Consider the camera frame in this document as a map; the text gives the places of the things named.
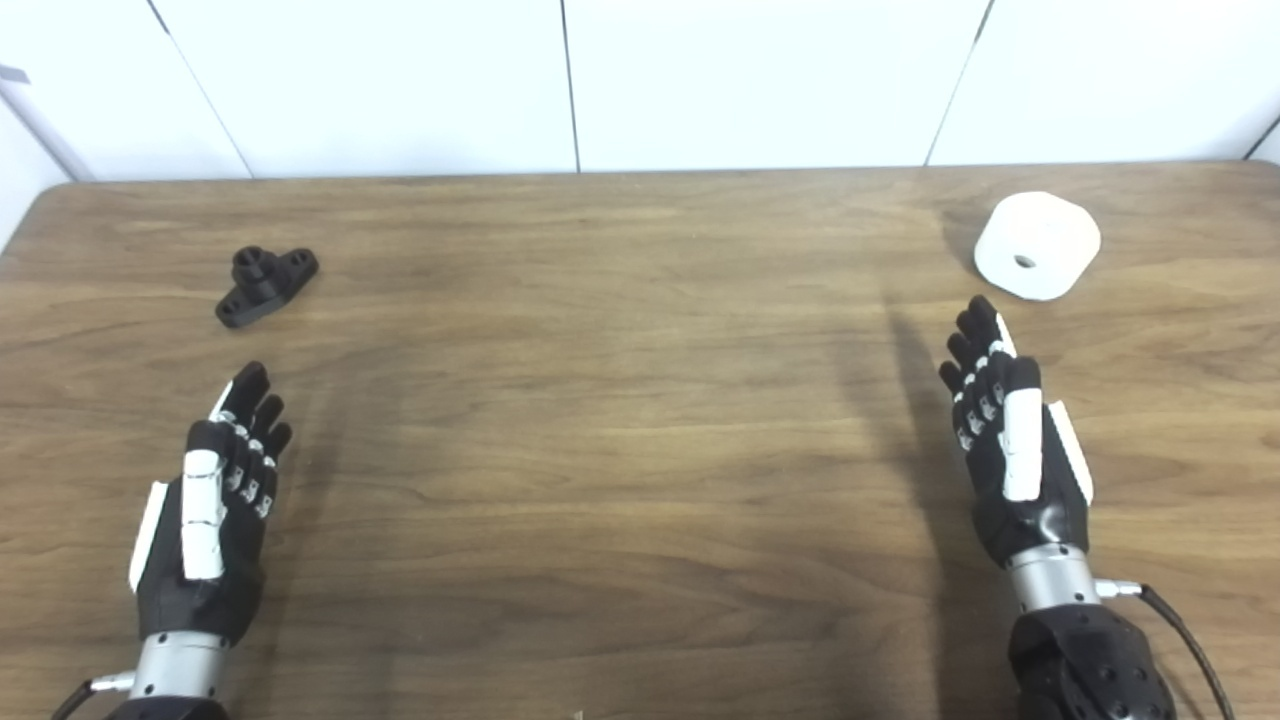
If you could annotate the white and black right hand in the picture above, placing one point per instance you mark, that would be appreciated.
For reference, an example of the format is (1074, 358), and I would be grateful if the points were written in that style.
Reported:
(1022, 450)

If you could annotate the white and black left hand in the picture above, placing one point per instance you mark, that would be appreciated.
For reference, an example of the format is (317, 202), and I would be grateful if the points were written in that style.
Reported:
(205, 520)

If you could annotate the round white piece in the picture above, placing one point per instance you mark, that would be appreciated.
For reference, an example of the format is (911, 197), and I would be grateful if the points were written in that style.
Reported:
(1040, 230)

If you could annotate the black flanged holder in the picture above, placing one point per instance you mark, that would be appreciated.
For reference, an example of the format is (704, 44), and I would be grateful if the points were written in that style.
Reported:
(262, 288)

